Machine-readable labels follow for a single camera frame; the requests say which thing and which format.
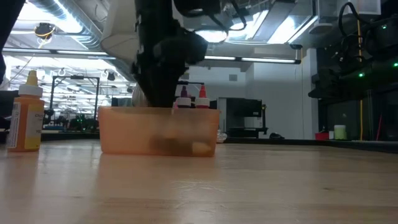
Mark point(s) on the black ceiling camera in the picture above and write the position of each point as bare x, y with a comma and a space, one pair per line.
295, 46

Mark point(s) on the black monitor on stand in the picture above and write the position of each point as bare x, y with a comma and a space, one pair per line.
248, 109

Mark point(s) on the grey wall vent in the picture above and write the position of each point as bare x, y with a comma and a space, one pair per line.
233, 77

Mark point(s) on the clear crumpled plastic wrapper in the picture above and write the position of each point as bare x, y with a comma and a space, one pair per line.
221, 137

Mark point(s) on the white shade silver table lamp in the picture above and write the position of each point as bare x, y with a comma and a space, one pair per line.
119, 37

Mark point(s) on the long ceiling light bar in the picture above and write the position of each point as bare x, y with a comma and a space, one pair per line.
267, 60
77, 53

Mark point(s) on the large purple food colouring bottle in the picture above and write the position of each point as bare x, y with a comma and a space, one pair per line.
183, 102

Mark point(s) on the small red bin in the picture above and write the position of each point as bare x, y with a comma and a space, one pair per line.
321, 136

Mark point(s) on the black background monitor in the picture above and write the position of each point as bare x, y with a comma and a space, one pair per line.
3, 105

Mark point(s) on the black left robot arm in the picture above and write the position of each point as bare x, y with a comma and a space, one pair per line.
6, 18

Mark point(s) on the large red food colouring bottle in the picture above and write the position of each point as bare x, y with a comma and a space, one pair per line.
202, 102

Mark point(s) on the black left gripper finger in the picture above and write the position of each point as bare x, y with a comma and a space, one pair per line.
161, 91

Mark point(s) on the pale green container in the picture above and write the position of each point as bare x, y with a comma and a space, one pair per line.
340, 133

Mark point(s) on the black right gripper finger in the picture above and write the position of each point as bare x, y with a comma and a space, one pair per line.
318, 85

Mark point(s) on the orange translucent plastic bin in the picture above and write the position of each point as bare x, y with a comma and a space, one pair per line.
124, 133

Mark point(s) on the large yellow food colouring bottle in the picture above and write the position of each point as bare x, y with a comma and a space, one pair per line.
26, 124

